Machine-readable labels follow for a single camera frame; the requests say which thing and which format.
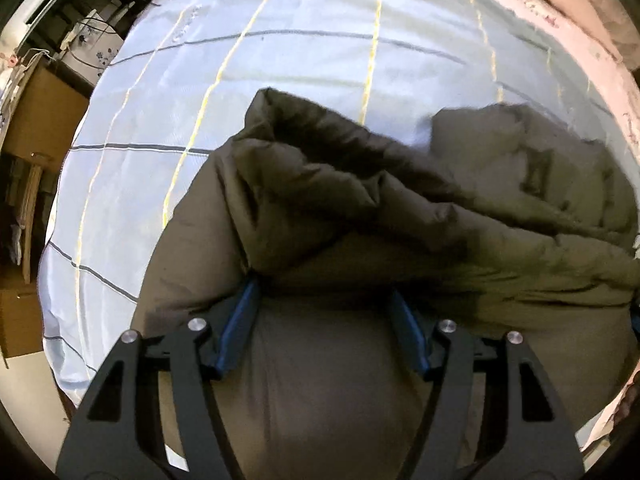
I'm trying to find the dark olive puffer jacket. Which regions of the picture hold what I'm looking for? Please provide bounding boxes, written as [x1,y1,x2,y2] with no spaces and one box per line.
[132,89,639,479]

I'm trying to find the light blue checked bedsheet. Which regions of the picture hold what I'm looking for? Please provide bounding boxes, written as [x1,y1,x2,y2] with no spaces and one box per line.
[38,0,639,404]

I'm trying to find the white appliance with cables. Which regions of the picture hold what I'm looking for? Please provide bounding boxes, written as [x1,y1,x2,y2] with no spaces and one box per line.
[60,10,124,87]

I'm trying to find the cardboard box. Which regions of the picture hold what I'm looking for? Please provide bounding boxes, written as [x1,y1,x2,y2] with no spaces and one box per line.
[1,62,89,174]

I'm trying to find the pink floral bedding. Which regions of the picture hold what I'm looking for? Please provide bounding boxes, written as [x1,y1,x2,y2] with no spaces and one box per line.
[495,0,639,157]

